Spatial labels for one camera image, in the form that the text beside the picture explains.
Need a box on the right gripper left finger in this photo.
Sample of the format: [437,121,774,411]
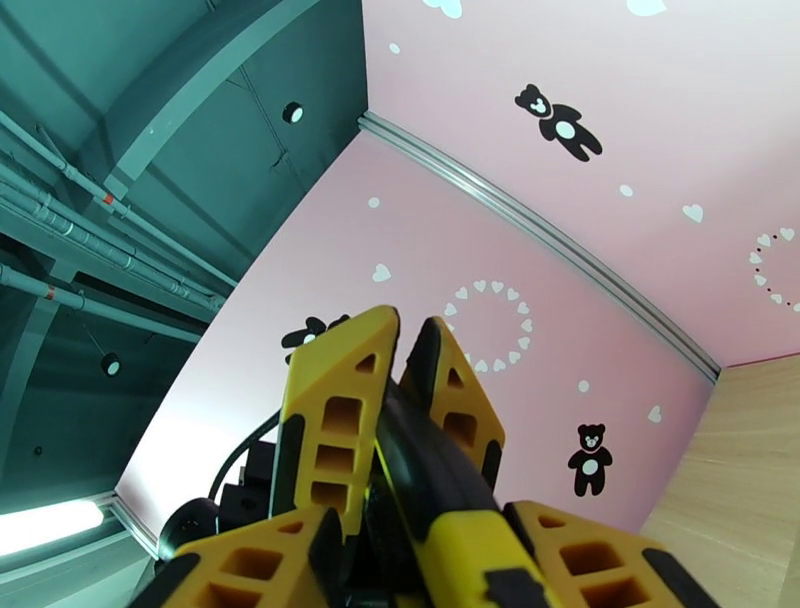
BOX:
[146,304,401,608]

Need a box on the grey ceiling pipe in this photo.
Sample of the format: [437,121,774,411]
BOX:
[0,112,238,295]
[0,263,204,344]

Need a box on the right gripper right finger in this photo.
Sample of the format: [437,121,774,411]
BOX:
[399,316,721,608]

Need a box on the aluminium corner post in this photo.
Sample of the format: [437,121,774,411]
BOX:
[356,112,721,384]

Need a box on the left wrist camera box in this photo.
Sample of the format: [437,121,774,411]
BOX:
[242,437,283,501]

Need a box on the fluorescent tube light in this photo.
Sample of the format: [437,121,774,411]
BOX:
[0,496,108,558]

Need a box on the yellow black utility knife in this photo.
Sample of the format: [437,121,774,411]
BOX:
[362,374,554,608]

